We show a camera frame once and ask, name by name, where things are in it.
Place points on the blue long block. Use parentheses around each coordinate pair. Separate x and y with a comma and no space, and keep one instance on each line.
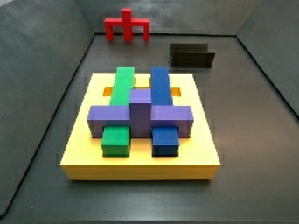
(164,135)

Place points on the purple three-legged block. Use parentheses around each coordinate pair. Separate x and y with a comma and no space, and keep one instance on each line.
(140,115)

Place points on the black U-shaped holder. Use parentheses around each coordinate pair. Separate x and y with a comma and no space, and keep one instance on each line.
(191,55)

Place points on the green long block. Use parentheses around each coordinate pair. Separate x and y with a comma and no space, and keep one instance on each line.
(115,141)

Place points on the red three-legged block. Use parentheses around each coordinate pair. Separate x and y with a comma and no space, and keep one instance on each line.
(127,22)

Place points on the yellow base board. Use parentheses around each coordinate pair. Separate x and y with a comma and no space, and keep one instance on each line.
(196,162)

